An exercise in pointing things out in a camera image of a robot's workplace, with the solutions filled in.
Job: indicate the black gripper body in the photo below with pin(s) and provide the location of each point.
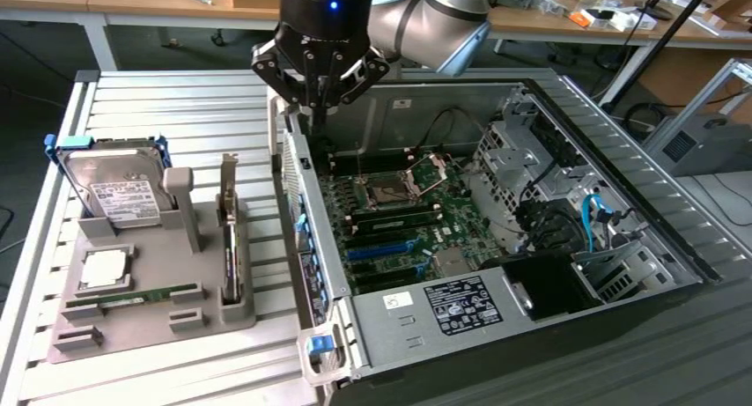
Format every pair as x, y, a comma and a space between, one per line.
323, 14

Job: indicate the graphics card with metal bracket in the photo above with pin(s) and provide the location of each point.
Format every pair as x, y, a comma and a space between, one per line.
230, 256

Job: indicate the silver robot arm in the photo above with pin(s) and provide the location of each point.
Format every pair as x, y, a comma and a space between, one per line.
435, 18

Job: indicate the open black PC case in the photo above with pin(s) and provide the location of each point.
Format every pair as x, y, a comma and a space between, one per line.
377, 115

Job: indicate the thin metal locking lever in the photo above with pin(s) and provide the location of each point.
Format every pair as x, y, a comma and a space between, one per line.
359, 164

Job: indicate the metal socket cover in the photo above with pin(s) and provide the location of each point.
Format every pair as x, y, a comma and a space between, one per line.
433, 168

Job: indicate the CPU socket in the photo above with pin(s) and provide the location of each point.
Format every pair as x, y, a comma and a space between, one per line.
385, 190

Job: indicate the wooden desk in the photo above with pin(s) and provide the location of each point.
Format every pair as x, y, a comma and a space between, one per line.
118, 1
675, 31

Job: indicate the grey metal drive cage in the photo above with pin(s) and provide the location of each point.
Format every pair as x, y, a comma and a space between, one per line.
506, 157

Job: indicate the black installed RAM stick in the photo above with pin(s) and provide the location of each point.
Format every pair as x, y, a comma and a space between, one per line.
399, 224

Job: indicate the green motherboard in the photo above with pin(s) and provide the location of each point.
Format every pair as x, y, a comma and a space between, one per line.
465, 221

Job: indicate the blue disk caddy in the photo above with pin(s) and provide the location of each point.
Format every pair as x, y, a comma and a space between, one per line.
77, 142

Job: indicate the silver hard disk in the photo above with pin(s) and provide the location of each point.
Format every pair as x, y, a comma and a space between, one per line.
123, 190

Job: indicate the blue expansion slot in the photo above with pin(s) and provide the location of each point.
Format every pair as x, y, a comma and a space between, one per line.
379, 251

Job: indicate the silver chipset heatsink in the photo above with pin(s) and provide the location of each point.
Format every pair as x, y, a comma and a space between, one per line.
453, 264

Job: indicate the grey plastic parts rack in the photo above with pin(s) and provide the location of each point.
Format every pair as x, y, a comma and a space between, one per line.
153, 265

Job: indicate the black stand pole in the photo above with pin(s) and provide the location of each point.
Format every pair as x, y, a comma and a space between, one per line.
678, 27

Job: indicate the silver CPU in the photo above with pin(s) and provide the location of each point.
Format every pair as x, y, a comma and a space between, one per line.
105, 269

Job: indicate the green RAM stick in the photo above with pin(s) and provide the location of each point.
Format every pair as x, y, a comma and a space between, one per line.
142, 297

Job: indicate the grey power supply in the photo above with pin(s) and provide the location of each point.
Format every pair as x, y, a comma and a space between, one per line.
406, 331

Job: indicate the grey equipment box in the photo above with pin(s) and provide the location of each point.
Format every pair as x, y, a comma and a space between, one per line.
706, 146

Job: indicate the blue case latch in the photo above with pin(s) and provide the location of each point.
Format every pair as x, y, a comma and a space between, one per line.
321, 345

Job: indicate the grey metal disk bay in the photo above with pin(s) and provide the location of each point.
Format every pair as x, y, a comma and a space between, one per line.
617, 282

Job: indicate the aluminium profile frame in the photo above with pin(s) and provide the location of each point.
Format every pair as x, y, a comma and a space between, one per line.
714, 86

